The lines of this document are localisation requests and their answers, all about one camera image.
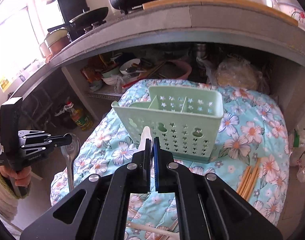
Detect large metal spoon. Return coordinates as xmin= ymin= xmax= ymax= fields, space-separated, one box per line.
xmin=60 ymin=133 xmax=80 ymax=192

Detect wooden chopstick one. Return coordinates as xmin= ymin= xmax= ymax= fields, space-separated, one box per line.
xmin=236 ymin=166 xmax=251 ymax=194

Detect wooden chopstick three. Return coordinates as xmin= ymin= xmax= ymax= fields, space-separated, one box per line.
xmin=241 ymin=167 xmax=257 ymax=199

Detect wooden chopstick four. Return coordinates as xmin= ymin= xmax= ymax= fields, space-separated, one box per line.
xmin=242 ymin=158 xmax=260 ymax=200

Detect white plastic ladle spoon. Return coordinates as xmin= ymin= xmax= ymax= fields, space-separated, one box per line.
xmin=126 ymin=221 xmax=180 ymax=240

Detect white fleece sleeve forearm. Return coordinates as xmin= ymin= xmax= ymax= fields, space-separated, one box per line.
xmin=0 ymin=173 xmax=31 ymax=221

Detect person left hand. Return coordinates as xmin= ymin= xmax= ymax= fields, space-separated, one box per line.
xmin=0 ymin=166 xmax=32 ymax=187

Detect cooking oil bottle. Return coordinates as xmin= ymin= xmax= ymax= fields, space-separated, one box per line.
xmin=64 ymin=101 xmax=93 ymax=131

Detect green plastic utensil caddy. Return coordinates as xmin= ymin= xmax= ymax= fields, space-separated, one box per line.
xmin=112 ymin=86 xmax=223 ymax=163

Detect floral quilted cloth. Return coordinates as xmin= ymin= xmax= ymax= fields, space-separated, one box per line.
xmin=50 ymin=80 xmax=290 ymax=232

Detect stacked enamel pots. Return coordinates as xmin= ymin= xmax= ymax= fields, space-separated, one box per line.
xmin=44 ymin=28 xmax=70 ymax=56

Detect stack of bowls under counter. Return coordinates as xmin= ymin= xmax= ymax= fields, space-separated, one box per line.
xmin=102 ymin=59 xmax=140 ymax=86

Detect black frying pan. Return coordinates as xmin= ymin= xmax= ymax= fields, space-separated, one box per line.
xmin=47 ymin=7 xmax=109 ymax=33

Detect white plastic bags pile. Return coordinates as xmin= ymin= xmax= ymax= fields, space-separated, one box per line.
xmin=289 ymin=127 xmax=305 ymax=183

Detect black box appliance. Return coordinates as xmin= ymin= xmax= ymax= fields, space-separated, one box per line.
xmin=57 ymin=0 xmax=90 ymax=23

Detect wooden cutting board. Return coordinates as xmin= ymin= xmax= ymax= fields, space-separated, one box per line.
xmin=142 ymin=0 xmax=299 ymax=27

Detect floral enamel basin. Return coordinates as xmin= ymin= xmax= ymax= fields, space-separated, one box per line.
xmin=271 ymin=0 xmax=305 ymax=31

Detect black camera box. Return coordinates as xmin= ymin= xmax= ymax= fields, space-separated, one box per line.
xmin=0 ymin=97 xmax=23 ymax=153

